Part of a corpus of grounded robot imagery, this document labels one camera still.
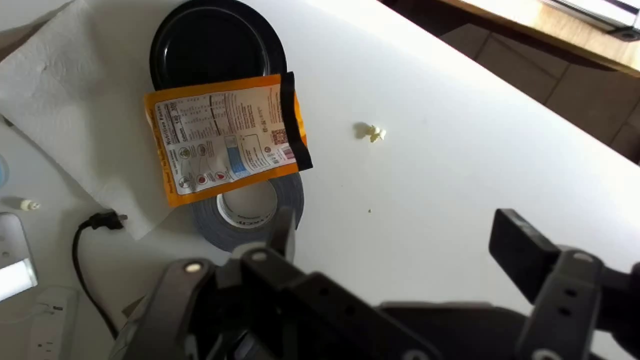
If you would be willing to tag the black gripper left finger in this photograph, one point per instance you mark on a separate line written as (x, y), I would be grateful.
(201, 300)

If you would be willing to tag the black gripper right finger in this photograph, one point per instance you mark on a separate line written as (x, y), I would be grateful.
(566, 293)

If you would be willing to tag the orange popcorn packet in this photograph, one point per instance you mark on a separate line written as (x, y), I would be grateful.
(220, 141)

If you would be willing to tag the small white pellet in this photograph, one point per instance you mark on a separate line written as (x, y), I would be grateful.
(29, 205)

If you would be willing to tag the white paper towel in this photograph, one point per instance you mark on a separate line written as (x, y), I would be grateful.
(67, 101)

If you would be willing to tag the black round bowl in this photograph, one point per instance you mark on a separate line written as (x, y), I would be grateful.
(207, 43)

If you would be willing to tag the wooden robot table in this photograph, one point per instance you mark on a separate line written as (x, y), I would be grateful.
(532, 26)

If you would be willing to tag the white device on wooden table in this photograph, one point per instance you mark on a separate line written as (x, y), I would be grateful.
(601, 11)

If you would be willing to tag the grey duct tape roll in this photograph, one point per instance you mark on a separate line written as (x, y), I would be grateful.
(287, 201)

